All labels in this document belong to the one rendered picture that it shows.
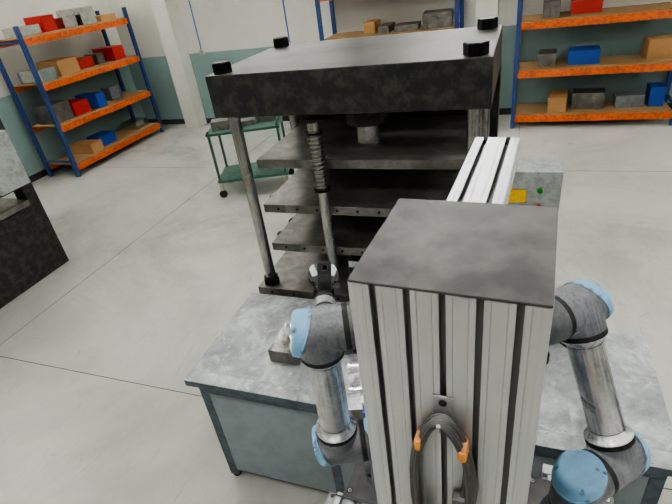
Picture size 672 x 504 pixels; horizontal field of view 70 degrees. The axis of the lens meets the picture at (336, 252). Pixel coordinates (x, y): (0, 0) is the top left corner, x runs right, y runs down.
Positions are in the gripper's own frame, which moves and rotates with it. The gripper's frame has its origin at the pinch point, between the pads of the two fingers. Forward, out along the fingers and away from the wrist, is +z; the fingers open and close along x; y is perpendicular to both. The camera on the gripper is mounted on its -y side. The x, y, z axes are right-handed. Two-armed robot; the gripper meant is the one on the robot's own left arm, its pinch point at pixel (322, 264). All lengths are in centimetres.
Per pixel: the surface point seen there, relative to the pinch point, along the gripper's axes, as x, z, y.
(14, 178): -269, 275, 74
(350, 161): 17, 81, -10
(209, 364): -54, 29, 74
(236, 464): -47, 22, 142
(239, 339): -41, 44, 72
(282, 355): -18, 23, 64
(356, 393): 14, -7, 59
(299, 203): -10, 93, 18
